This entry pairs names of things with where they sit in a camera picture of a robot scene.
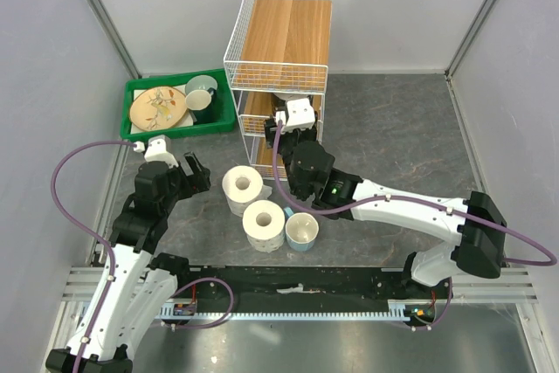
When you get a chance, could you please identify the black towel roll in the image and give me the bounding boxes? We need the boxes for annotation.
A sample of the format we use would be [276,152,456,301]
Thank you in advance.
[273,93,307,107]

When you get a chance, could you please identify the white floral towel roll back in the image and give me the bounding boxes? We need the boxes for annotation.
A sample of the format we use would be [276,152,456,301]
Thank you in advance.
[222,165,272,218]

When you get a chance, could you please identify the white floral towel roll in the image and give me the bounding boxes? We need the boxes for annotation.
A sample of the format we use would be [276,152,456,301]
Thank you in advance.
[242,200,286,253]
[222,165,272,218]

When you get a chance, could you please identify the white floral towel roll front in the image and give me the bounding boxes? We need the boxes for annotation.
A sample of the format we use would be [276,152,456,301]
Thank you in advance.
[242,200,286,253]

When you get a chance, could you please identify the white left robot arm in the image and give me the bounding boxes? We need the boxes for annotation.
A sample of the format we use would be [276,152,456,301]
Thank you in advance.
[45,150,210,372]

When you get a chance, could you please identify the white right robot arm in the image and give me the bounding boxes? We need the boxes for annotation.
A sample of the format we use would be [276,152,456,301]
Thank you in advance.
[266,128,507,298]

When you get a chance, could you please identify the green plastic bin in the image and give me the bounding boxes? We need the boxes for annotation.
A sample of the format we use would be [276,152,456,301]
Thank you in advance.
[120,69,236,142]

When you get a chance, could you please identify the cream interior mug in bin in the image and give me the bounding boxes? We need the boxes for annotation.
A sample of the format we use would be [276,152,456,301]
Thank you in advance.
[185,89,212,111]

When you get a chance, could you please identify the floral ceramic plate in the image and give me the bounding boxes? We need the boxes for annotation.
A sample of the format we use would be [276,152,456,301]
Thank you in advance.
[129,86,188,130]

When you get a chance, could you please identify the teal ceramic mug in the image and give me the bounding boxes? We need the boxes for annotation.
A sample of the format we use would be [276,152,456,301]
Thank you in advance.
[185,75,218,124]

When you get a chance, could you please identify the light blue cup on table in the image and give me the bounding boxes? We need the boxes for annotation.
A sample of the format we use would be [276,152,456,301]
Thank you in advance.
[284,207,320,252]

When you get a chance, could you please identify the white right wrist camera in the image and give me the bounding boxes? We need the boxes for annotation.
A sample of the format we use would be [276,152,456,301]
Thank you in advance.
[265,97,317,134]

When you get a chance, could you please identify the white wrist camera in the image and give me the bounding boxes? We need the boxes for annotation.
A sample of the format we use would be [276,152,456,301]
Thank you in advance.
[265,97,317,134]
[143,135,178,168]

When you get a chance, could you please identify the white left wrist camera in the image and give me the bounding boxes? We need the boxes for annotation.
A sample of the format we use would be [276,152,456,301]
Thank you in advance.
[143,135,178,168]

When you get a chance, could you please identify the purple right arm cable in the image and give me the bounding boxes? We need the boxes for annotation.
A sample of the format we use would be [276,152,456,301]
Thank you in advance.
[271,121,559,333]

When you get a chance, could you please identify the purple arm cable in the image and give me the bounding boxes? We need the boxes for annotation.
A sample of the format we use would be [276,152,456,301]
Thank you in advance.
[271,121,559,333]
[51,140,143,373]

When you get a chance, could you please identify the white wire three-tier shelf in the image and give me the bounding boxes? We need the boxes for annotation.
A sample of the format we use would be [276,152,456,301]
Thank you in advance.
[224,0,333,179]

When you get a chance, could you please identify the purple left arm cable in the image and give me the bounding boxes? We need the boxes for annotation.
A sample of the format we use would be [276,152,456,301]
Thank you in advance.
[51,140,143,373]

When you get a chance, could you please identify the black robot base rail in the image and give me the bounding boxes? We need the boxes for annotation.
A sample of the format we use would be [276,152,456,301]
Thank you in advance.
[148,253,450,316]

